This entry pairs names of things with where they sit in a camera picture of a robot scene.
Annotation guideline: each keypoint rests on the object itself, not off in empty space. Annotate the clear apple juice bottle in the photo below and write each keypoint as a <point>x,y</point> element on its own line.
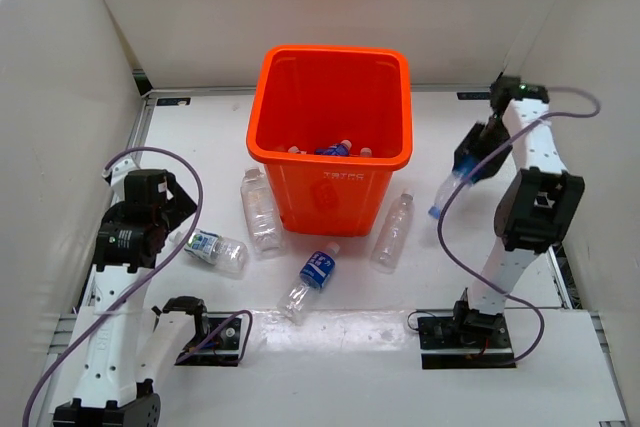
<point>262,217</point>

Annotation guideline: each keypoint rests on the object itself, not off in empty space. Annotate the orange plastic bin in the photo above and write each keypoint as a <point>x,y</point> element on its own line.
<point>313,96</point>

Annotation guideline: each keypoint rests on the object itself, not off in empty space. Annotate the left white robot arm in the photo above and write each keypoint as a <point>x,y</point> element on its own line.
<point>126,357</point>

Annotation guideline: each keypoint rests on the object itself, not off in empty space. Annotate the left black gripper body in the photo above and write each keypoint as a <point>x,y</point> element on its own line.
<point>115,212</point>

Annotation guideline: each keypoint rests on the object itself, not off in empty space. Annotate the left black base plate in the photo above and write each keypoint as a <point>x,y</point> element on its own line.
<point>226,348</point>

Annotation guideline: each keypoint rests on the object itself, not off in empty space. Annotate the blue bottle inside bin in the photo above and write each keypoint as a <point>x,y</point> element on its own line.
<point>341,149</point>

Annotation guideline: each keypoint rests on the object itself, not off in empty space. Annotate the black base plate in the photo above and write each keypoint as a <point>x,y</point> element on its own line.
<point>226,348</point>
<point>443,347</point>

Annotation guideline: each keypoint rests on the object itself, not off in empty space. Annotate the green white label bottle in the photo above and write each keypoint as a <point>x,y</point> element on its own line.
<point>222,254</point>

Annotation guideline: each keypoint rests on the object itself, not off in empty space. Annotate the dark blue label bottle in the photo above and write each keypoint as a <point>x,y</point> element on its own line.
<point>304,291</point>

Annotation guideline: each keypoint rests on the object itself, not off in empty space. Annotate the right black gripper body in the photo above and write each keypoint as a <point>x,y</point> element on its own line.
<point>496,135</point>

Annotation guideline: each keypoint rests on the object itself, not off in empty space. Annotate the blue cap blue label bottle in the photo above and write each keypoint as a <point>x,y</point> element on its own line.
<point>446,189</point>

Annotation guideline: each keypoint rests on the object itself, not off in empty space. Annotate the clear unlabeled Pocari bottle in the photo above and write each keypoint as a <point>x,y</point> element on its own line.
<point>394,232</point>

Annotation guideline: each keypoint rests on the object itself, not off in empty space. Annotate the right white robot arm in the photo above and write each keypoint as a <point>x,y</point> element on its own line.
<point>537,207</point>

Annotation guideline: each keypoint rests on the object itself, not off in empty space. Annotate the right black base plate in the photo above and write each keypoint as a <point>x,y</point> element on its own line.
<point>443,347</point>

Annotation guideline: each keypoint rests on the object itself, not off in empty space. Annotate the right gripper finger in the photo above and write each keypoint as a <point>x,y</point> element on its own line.
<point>467,150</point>
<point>491,168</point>

